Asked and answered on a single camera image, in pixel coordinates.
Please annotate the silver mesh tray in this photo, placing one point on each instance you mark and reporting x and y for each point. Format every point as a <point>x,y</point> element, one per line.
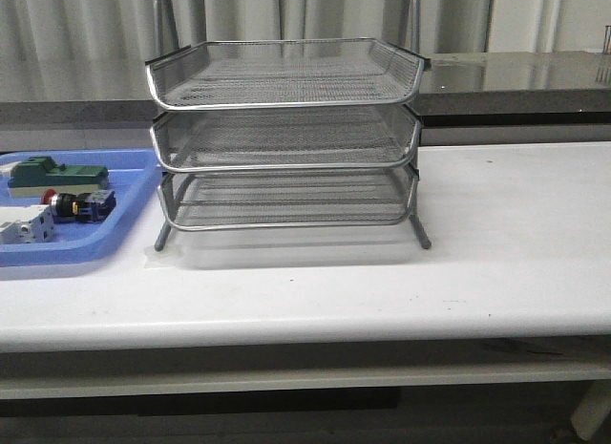
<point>246,200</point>
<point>286,139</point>
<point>229,75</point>

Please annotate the red emergency stop button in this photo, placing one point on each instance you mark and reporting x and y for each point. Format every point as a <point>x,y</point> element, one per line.
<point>91,207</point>

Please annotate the blue plastic tray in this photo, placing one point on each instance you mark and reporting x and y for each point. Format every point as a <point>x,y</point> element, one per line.
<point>133,176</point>

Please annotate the green and white terminal block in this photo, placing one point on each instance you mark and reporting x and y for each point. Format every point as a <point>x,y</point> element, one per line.
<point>32,177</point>

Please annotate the silver wire rack frame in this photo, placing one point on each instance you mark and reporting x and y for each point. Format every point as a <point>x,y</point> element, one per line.
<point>166,35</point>

